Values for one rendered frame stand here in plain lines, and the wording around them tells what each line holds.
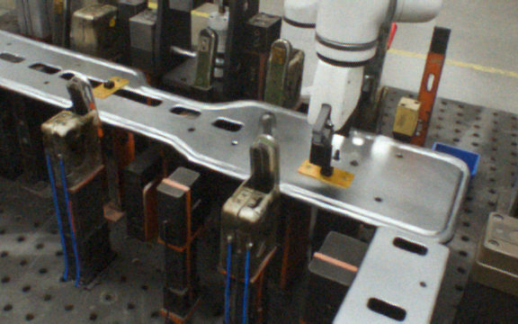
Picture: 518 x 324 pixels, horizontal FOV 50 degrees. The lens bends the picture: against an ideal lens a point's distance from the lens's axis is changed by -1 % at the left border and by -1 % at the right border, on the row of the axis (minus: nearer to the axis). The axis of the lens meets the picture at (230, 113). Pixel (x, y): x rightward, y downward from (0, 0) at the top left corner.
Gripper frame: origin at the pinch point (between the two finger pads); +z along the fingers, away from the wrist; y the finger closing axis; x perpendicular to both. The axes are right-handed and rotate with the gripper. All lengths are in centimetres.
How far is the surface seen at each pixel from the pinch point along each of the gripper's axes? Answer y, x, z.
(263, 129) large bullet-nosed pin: -3.1, -12.7, 3.2
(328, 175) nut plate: 1.1, 0.6, 4.8
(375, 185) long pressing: -0.7, 7.6, 5.5
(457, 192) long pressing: -6.0, 19.1, 5.8
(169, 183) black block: 13.5, -20.6, 6.3
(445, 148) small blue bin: -53, 14, 28
